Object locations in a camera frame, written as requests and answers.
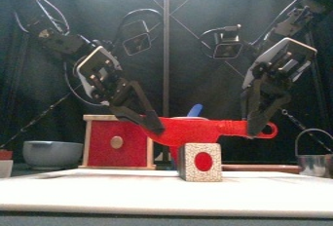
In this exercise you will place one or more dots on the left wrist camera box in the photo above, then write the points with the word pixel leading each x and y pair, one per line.
pixel 137 41

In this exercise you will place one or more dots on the white cutting board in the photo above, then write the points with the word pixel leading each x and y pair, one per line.
pixel 130 194

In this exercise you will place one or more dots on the thin black diagonal rod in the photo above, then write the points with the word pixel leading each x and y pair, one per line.
pixel 39 118
pixel 308 132

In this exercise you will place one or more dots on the grey vertical frame pole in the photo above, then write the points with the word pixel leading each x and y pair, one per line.
pixel 166 74

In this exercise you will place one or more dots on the red wooden box with knob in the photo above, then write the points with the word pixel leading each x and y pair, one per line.
pixel 117 155

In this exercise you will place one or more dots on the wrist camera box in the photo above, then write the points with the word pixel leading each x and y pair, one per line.
pixel 228 49
pixel 137 41

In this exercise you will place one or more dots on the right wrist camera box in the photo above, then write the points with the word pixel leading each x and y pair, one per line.
pixel 228 49

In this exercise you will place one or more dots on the grey bowl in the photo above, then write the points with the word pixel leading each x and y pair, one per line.
pixel 53 155

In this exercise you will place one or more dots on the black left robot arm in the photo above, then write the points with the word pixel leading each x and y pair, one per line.
pixel 61 43

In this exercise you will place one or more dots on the brown wooden stick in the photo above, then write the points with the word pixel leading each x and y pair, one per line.
pixel 260 168

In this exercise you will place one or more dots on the red plastic toy knife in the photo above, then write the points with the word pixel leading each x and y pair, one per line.
pixel 196 132

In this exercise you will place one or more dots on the toy sushi piece red centre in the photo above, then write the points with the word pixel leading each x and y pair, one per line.
pixel 201 161

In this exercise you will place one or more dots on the red and white cup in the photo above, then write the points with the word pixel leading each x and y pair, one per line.
pixel 6 168

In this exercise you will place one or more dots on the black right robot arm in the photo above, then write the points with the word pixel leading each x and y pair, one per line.
pixel 295 18

